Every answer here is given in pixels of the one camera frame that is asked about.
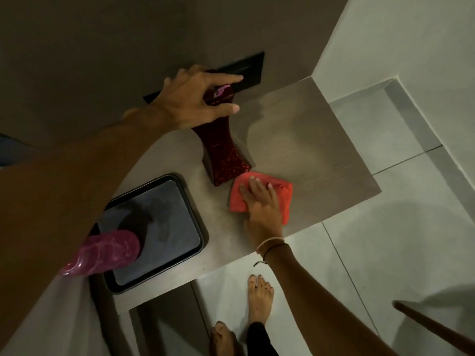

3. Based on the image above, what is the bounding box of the person's left hand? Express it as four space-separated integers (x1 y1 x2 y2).
148 65 245 131

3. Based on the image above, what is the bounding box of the person's right hand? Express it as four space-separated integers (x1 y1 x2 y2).
239 176 287 253

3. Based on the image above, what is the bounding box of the red cleaning cloth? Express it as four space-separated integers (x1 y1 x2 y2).
229 171 294 226

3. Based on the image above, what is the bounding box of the dark red glitter vase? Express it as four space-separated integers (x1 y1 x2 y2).
192 69 253 187

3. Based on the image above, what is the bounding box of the person's left forearm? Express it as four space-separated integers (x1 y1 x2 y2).
0 107 175 356

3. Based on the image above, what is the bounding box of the person's right forearm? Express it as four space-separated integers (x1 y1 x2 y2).
260 243 401 356

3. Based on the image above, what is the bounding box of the dark rectangular tray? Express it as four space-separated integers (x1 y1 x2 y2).
90 173 209 295

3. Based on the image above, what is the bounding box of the person's right foot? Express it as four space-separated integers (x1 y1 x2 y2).
247 274 275 325

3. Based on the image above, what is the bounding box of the person's foot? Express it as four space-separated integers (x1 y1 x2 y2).
209 321 239 356
247 274 275 325

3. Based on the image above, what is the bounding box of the black trouser leg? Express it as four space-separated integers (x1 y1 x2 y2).
246 322 280 356

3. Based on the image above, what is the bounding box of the person's left foot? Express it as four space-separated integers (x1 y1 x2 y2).
209 321 239 356

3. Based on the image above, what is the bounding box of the beige thread bracelet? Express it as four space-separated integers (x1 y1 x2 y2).
256 237 285 255

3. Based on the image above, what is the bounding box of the black wall panel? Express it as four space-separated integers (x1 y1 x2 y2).
143 51 265 105

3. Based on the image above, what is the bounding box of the black thread bracelet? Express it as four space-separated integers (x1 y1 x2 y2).
253 243 290 267

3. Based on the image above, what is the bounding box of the brown wooden rail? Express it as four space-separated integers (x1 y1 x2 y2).
392 300 475 353

